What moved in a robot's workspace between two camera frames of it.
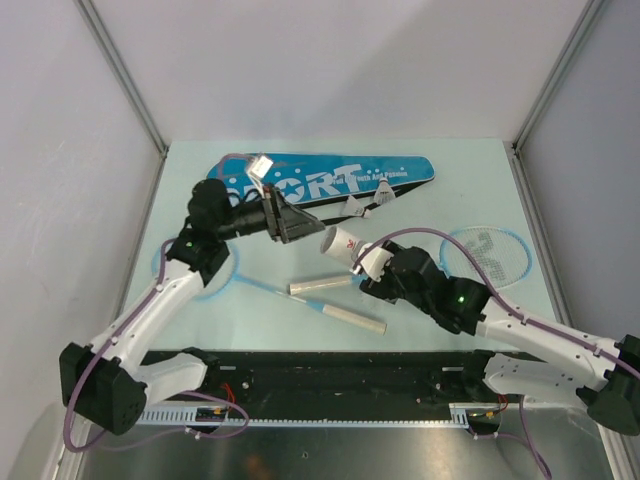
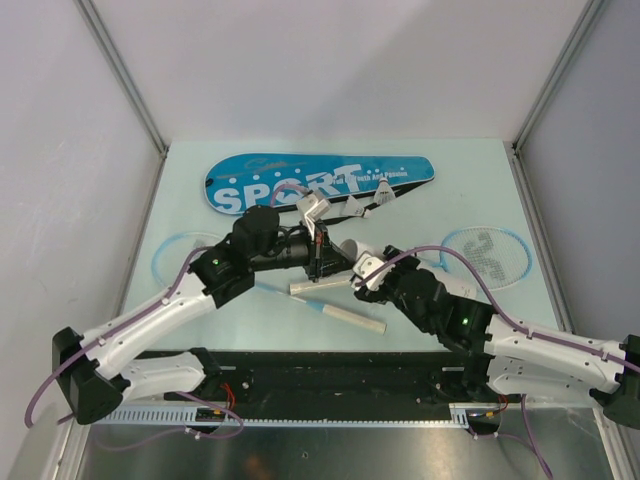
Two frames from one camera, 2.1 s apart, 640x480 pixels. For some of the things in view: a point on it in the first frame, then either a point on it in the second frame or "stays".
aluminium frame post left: x=131 y=82 stays
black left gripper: x=285 y=221 -> x=326 y=258
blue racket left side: x=337 y=315 stays
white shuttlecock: x=353 y=208 stays
